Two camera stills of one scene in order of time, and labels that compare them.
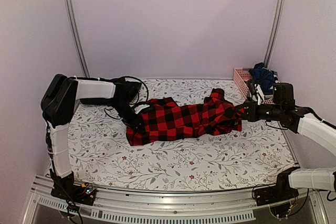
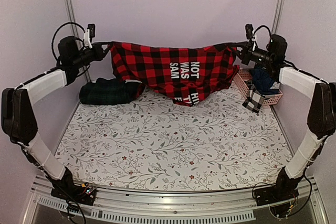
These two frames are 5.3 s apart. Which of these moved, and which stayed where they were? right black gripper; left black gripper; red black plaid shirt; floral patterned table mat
Moved: left black gripper; right black gripper; red black plaid shirt
Stayed: floral patterned table mat
